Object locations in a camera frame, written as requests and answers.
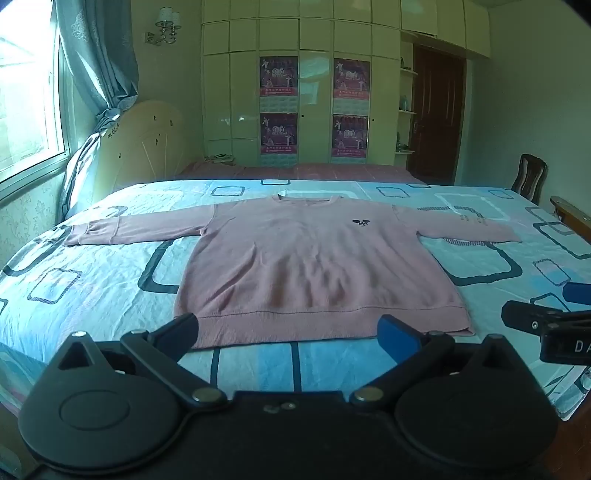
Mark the wooden furniture rail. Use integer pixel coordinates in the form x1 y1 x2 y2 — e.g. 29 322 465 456
549 195 591 228

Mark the purple wall poster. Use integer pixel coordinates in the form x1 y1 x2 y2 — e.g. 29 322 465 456
259 112 298 156
332 114 369 160
259 56 299 98
333 58 372 102

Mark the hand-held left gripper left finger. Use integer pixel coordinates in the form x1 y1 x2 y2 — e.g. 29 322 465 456
48 313 229 412

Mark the dark wooden chair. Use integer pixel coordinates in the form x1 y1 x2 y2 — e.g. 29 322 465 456
510 153 548 205

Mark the cream fan-shaped headboard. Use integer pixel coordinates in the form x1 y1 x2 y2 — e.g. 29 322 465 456
95 99 189 195

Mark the bed with patterned sheet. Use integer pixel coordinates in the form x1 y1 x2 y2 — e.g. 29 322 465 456
0 178 591 421

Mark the wall lamp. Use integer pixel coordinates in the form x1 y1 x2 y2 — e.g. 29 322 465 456
145 6 182 46

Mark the blue curtain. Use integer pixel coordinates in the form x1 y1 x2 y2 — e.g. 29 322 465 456
53 0 140 220

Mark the cream corner shelf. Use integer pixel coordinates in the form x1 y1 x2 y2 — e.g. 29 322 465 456
394 41 419 167

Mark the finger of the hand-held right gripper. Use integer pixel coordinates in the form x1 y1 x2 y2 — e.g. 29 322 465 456
502 300 591 335
563 282 591 306

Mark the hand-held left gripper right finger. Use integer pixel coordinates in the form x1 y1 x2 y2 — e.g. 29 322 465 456
348 315 533 413

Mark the dark wooden door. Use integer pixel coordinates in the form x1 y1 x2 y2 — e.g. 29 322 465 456
409 44 467 184

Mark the red bed cover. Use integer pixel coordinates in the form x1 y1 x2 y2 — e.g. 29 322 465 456
178 160 431 188

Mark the window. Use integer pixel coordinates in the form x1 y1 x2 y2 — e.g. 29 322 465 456
0 0 71 188

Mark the cream glossy wardrobe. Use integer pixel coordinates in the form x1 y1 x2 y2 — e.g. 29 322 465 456
201 0 490 168

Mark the pink sweater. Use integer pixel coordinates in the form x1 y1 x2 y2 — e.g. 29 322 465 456
65 194 522 350

